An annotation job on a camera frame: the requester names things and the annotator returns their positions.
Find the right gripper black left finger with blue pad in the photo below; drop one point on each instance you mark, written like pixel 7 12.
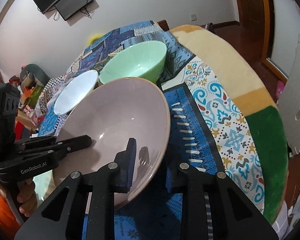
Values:
pixel 83 203

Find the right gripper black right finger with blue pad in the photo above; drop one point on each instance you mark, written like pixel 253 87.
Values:
pixel 213 206

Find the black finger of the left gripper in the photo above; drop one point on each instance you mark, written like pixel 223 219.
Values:
pixel 39 145

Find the pink bowl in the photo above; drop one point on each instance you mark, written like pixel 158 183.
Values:
pixel 111 114

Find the mint green bowl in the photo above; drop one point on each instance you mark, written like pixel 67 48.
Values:
pixel 145 60

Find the person's left hand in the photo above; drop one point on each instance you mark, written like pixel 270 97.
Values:
pixel 26 197

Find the green storage box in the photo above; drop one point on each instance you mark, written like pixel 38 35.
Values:
pixel 31 101

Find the white patterned bowl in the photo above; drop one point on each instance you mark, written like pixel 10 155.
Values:
pixel 77 89

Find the grey plush toy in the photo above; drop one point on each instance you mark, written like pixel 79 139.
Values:
pixel 32 74

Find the patchwork patterned tablecloth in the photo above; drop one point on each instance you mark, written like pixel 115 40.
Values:
pixel 207 128

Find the beige green fleece blanket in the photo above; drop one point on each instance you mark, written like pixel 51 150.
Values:
pixel 240 99

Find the small black wall monitor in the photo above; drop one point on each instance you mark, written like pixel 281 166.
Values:
pixel 67 8

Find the white wall socket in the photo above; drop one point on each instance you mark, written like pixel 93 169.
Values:
pixel 193 17

